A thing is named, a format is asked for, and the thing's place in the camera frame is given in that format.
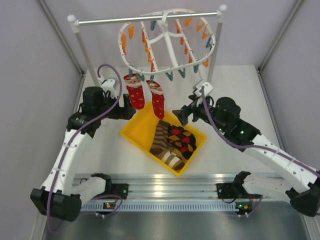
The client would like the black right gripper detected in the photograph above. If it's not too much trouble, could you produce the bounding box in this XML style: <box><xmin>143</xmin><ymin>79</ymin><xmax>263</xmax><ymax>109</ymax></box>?
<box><xmin>172</xmin><ymin>94</ymin><xmax>228</xmax><ymax>134</ymax></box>

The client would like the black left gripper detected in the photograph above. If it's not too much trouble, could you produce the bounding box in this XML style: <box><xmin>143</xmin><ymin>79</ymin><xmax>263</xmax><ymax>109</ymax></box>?
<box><xmin>96</xmin><ymin>92</ymin><xmax>135</xmax><ymax>121</ymax></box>

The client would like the red santa sock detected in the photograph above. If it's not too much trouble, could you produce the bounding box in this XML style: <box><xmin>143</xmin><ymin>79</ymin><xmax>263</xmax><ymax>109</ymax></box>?
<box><xmin>123</xmin><ymin>74</ymin><xmax>145</xmax><ymax>110</ymax></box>
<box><xmin>146</xmin><ymin>80</ymin><xmax>165</xmax><ymax>120</ymax></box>

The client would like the teal clothespin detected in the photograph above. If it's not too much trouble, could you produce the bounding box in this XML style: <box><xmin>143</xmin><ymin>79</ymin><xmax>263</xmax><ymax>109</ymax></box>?
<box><xmin>128</xmin><ymin>68</ymin><xmax>136</xmax><ymax>78</ymax></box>
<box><xmin>149</xmin><ymin>75</ymin><xmax>155</xmax><ymax>83</ymax></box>
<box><xmin>165</xmin><ymin>71</ymin><xmax>174</xmax><ymax>81</ymax></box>

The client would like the white round clip hanger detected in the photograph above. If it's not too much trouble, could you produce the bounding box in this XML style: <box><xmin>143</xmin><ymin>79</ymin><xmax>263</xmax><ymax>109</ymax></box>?
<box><xmin>117</xmin><ymin>8</ymin><xmax>220</xmax><ymax>81</ymax></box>

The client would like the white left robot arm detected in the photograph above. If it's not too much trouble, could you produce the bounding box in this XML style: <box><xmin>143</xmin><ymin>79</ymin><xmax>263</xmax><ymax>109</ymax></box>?
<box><xmin>30</xmin><ymin>86</ymin><xmax>136</xmax><ymax>222</ymax></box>

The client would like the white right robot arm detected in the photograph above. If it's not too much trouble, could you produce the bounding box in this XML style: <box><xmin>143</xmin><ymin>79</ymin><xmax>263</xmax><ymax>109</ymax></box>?
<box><xmin>173</xmin><ymin>95</ymin><xmax>320</xmax><ymax>217</ymax></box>

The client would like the yellow plastic bin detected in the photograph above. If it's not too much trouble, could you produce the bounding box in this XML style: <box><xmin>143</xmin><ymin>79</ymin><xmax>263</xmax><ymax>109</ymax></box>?
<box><xmin>120</xmin><ymin>102</ymin><xmax>207</xmax><ymax>176</ymax></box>

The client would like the black argyle sock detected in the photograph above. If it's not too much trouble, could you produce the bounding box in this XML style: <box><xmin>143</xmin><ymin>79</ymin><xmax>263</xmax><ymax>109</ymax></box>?
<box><xmin>167</xmin><ymin>125</ymin><xmax>197</xmax><ymax>160</ymax></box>

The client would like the brown striped sock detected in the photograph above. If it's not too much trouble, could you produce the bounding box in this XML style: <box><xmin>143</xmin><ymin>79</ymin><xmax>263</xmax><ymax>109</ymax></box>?
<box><xmin>156</xmin><ymin>149</ymin><xmax>185</xmax><ymax>171</ymax></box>
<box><xmin>149</xmin><ymin>120</ymin><xmax>173</xmax><ymax>160</ymax></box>

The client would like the orange clothespin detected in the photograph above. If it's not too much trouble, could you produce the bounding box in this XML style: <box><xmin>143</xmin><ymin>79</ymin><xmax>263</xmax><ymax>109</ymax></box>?
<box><xmin>150</xmin><ymin>61</ymin><xmax>156</xmax><ymax>72</ymax></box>
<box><xmin>147</xmin><ymin>48</ymin><xmax>153</xmax><ymax>63</ymax></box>

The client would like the white drying rack stand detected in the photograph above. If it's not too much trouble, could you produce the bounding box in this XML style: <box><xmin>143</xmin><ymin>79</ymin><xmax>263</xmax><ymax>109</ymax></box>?
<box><xmin>67</xmin><ymin>4</ymin><xmax>228</xmax><ymax>87</ymax></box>

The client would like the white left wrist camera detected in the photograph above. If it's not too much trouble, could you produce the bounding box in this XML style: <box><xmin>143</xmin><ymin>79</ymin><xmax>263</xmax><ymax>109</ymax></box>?
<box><xmin>98</xmin><ymin>77</ymin><xmax>119</xmax><ymax>99</ymax></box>

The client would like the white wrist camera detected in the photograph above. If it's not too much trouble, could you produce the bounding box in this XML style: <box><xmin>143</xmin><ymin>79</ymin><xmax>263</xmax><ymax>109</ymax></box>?
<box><xmin>192</xmin><ymin>80</ymin><xmax>213</xmax><ymax>97</ymax></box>
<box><xmin>98</xmin><ymin>77</ymin><xmax>119</xmax><ymax>99</ymax></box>

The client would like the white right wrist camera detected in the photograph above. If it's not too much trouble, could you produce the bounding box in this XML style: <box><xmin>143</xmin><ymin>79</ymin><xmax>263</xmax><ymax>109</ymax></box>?
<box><xmin>192</xmin><ymin>80</ymin><xmax>213</xmax><ymax>97</ymax></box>

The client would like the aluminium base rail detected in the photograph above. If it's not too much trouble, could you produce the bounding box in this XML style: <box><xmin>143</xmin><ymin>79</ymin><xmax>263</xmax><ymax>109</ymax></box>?
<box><xmin>39</xmin><ymin>172</ymin><xmax>312</xmax><ymax>213</ymax></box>

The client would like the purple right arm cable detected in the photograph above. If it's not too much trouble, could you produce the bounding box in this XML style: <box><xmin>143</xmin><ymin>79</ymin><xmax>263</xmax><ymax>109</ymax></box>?
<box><xmin>199</xmin><ymin>85</ymin><xmax>320</xmax><ymax>216</ymax></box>

